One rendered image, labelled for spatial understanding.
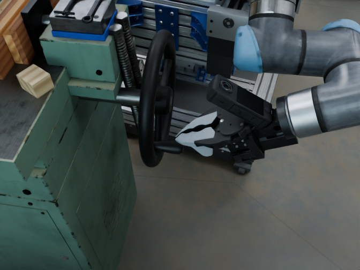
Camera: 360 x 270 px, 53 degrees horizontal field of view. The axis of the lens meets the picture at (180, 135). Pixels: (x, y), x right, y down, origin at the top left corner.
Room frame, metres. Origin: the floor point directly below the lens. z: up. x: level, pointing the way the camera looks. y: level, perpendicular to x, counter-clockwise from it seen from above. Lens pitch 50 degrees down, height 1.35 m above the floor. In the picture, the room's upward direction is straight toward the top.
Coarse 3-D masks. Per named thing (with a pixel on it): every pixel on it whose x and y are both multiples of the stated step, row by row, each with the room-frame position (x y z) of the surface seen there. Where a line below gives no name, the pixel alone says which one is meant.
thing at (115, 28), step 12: (120, 12) 0.62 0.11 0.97; (120, 24) 0.60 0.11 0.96; (120, 36) 0.56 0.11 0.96; (120, 48) 0.56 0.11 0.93; (132, 48) 0.61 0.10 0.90; (120, 60) 0.56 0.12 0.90; (132, 60) 0.61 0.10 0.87; (132, 72) 0.57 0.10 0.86; (132, 84) 0.57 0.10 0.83; (132, 108) 0.57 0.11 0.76
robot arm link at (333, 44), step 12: (336, 24) 0.52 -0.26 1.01; (348, 24) 0.52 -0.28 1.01; (312, 36) 0.49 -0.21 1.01; (324, 36) 0.49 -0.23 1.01; (336, 36) 0.49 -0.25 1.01; (348, 36) 0.49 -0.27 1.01; (312, 48) 0.47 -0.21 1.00; (324, 48) 0.47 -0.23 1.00; (336, 48) 0.47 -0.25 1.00; (348, 48) 0.46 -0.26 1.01; (312, 60) 0.46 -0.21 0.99; (324, 60) 0.46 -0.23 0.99; (336, 60) 0.44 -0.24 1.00; (348, 60) 0.43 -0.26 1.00; (300, 72) 0.46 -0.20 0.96; (312, 72) 0.46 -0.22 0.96; (324, 72) 0.45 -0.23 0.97
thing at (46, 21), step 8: (32, 0) 0.62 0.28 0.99; (40, 0) 0.63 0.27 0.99; (48, 0) 0.66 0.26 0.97; (24, 8) 0.60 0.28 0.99; (32, 8) 0.60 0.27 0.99; (40, 8) 0.62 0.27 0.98; (48, 8) 0.65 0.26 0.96; (24, 16) 0.58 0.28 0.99; (32, 16) 0.59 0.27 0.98; (40, 16) 0.62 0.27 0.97; (48, 16) 0.62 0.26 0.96; (32, 24) 0.58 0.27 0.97; (40, 24) 0.61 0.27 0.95; (32, 32) 0.58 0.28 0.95; (40, 32) 0.60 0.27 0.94; (32, 40) 0.58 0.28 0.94; (40, 48) 0.58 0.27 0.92
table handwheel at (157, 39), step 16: (160, 32) 0.59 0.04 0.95; (160, 48) 0.54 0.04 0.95; (160, 64) 0.51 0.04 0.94; (144, 80) 0.47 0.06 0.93; (160, 80) 0.60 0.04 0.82; (80, 96) 0.55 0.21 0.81; (128, 96) 0.54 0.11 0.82; (144, 96) 0.45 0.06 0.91; (160, 96) 0.52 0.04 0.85; (144, 112) 0.43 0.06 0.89; (160, 112) 0.52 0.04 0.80; (144, 128) 0.42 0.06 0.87; (160, 128) 0.51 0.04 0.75; (144, 144) 0.41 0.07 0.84; (144, 160) 0.41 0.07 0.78; (160, 160) 0.46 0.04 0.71
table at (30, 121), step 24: (48, 72) 0.53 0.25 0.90; (120, 72) 0.57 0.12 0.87; (0, 96) 0.46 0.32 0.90; (24, 96) 0.46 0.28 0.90; (48, 96) 0.46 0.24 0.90; (96, 96) 0.52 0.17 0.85; (0, 120) 0.41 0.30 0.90; (24, 120) 0.41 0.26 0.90; (48, 120) 0.43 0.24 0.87; (0, 144) 0.35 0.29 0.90; (24, 144) 0.36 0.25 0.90; (0, 168) 0.32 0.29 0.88; (24, 168) 0.33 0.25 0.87
